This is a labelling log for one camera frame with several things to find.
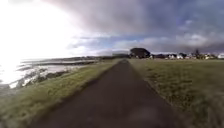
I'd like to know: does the large dark tree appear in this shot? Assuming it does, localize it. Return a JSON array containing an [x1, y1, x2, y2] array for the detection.
[[129, 47, 151, 60]]

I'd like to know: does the dark asphalt path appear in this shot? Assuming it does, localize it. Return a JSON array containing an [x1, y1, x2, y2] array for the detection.
[[29, 58, 188, 128]]

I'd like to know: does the grass strip beside water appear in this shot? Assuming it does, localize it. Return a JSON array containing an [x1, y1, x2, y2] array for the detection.
[[0, 59, 122, 128]]

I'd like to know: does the wide grass field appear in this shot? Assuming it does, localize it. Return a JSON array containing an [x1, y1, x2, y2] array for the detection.
[[128, 58, 224, 128]]

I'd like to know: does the water with rocky shore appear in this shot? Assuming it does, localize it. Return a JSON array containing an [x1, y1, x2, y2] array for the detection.
[[0, 58, 101, 90]]

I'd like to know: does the row of distant houses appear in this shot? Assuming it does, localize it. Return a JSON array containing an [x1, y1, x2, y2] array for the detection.
[[148, 49, 224, 61]]

